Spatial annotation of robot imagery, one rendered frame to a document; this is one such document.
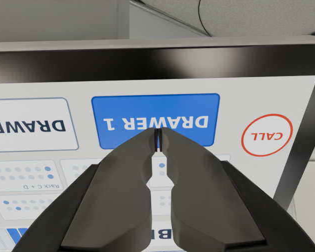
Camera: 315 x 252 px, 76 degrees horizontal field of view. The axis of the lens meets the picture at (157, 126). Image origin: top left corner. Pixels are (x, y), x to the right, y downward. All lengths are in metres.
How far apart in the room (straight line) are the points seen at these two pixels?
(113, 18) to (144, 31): 1.13
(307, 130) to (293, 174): 0.05
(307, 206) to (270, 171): 3.65
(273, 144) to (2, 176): 0.24
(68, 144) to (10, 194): 0.09
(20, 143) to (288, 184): 0.24
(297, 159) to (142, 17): 1.36
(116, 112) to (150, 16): 1.39
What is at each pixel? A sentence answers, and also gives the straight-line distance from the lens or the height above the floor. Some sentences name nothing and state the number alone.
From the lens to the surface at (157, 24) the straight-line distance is 1.53.
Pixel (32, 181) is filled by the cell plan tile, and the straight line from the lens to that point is 0.22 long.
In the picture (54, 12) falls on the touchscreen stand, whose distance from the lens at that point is 0.32.
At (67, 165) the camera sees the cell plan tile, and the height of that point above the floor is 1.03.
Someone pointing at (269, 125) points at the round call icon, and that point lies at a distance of 0.18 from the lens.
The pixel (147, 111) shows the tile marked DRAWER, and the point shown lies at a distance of 0.15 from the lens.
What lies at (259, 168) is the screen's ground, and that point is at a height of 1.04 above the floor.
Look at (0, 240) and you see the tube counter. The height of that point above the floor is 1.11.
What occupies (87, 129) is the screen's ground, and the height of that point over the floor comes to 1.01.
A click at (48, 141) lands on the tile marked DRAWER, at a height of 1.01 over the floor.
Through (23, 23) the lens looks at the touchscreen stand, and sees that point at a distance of 0.33.
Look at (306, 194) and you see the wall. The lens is 3.82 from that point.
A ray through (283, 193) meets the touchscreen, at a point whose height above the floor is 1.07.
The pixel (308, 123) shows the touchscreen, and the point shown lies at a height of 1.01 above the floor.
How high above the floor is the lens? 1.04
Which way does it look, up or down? 11 degrees down
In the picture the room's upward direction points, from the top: 178 degrees clockwise
